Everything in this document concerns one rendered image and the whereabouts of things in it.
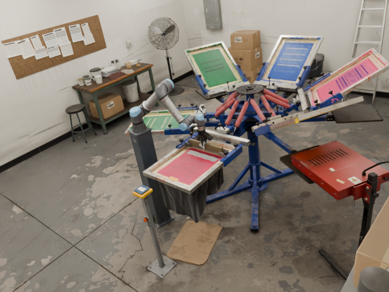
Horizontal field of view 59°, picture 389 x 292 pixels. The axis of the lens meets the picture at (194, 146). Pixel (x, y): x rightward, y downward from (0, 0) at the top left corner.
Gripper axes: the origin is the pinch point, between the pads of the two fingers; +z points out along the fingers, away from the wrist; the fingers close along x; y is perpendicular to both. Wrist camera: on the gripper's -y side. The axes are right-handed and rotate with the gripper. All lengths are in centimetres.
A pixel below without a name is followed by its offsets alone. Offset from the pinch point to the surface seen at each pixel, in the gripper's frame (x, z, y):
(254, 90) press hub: -82, -31, -8
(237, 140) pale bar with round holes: -21.8, -2.4, -22.4
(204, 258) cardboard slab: 48, 99, -20
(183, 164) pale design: 28.7, 5.3, 6.2
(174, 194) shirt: 51, 24, 2
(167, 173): 47.1, 5.3, 10.2
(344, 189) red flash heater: 15, -9, -137
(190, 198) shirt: 51, 21, -18
